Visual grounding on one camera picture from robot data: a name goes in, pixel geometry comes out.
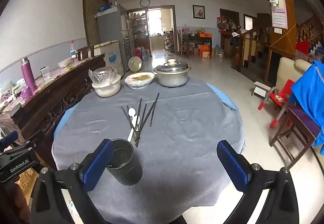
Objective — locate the wooden stool with purple cushion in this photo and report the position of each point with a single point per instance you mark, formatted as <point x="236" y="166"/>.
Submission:
<point x="301" y="122"/>

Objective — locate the black perforated utensil holder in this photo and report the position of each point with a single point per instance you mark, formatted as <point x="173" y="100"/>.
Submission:
<point x="126" y="168"/>

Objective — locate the wooden chair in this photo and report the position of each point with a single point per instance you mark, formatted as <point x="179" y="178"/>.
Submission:
<point x="85" y="52"/>

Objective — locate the plastic bag of food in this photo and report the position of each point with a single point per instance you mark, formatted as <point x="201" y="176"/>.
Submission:
<point x="66" y="63"/>

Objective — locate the pink checkered sideboard cover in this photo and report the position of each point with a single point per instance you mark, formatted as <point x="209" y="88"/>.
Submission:
<point x="58" y="74"/>

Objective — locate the purple thermos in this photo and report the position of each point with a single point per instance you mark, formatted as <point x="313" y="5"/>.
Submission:
<point x="28" y="74"/>

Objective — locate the metal pot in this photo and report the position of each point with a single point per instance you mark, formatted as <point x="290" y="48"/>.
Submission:
<point x="172" y="80"/>

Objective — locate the white step stool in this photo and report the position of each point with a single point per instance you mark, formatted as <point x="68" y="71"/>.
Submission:
<point x="260" y="88"/>

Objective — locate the metal pot lid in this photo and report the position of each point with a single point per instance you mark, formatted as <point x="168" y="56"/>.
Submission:
<point x="172" y="67"/>

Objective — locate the food bowl with plastic wrap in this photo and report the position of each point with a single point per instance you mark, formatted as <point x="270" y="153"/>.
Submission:
<point x="139" y="79"/>

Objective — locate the golden woven basket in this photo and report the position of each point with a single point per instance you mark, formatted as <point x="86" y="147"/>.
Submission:
<point x="26" y="179"/>

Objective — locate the grey tablecloth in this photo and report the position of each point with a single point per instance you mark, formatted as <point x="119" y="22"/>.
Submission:
<point x="177" y="125"/>

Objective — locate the clear plastic cup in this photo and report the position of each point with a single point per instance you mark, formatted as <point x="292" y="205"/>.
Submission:
<point x="45" y="75"/>

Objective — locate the glass display cabinet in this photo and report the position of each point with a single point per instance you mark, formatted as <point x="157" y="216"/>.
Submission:
<point x="138" y="34"/>

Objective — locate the white chest freezer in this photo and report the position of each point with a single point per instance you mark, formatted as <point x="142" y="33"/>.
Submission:
<point x="110" y="55"/>

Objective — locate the blue cloth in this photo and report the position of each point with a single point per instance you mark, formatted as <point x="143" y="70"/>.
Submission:
<point x="308" y="92"/>

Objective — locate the dark wooden sideboard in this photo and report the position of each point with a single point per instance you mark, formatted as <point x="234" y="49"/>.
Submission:
<point x="50" y="112"/>

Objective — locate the framed picture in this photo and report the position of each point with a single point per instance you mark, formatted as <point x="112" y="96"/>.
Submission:
<point x="198" y="11"/>

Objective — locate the plastic water bottle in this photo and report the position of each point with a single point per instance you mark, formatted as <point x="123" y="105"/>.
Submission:
<point x="73" y="51"/>

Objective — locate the dark dining table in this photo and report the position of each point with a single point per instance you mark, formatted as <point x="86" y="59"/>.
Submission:
<point x="195" y="41"/>

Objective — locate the blue bag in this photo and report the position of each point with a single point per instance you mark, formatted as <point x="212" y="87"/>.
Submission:
<point x="105" y="8"/>

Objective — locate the wooden stair railing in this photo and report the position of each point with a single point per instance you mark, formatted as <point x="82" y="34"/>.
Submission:
<point x="238" y="57"/>

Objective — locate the brown curtain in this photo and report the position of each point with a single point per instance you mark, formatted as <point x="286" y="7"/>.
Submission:
<point x="93" y="16"/>

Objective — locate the blue water jug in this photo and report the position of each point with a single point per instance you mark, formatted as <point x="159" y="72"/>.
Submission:
<point x="144" y="53"/>

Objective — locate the white plastic basin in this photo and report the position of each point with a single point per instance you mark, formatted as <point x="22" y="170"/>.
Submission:
<point x="106" y="89"/>

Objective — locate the blue round table cover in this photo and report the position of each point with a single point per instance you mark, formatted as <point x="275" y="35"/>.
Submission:
<point x="66" y="119"/>

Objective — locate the flat orange box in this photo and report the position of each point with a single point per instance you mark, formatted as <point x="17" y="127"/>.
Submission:
<point x="205" y="35"/>

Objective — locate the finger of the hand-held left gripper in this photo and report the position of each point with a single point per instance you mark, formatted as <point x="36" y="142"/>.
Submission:
<point x="17" y="150"/>
<point x="8" y="138"/>

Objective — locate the wall light switch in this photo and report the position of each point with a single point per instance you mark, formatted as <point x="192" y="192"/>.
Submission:
<point x="277" y="30"/>

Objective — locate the white ceramic spoon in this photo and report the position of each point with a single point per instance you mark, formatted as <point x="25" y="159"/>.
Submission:
<point x="137" y="119"/>
<point x="131" y="111"/>

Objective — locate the purple thermos cap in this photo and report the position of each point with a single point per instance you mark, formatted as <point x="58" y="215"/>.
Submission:
<point x="26" y="93"/>

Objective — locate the person's left forearm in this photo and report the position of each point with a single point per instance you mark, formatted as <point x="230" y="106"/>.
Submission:
<point x="11" y="201"/>

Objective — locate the small white fan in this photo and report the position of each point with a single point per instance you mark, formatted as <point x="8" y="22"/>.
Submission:
<point x="134" y="64"/>

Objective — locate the wall calendar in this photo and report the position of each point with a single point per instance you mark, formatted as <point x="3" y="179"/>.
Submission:
<point x="279" y="12"/>

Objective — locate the round wall clock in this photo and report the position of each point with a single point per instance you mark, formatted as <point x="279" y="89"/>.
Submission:
<point x="145" y="2"/>

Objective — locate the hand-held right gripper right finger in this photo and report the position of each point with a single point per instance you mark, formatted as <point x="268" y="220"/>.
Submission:
<point x="231" y="165"/>

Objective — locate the beige armchair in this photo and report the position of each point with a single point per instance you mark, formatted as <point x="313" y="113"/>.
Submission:
<point x="284" y="72"/>

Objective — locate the grey refrigerator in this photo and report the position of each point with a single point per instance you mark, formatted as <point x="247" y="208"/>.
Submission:
<point x="111" y="26"/>

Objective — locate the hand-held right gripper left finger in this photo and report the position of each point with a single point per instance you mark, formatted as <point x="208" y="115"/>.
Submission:
<point x="96" y="163"/>

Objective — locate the red child chair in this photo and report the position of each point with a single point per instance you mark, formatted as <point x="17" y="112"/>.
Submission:
<point x="278" y="97"/>

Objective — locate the clear plastic bag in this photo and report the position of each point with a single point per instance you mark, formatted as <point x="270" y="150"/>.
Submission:
<point x="103" y="74"/>

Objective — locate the tall orange box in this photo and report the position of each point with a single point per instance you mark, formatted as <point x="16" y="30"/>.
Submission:
<point x="205" y="51"/>

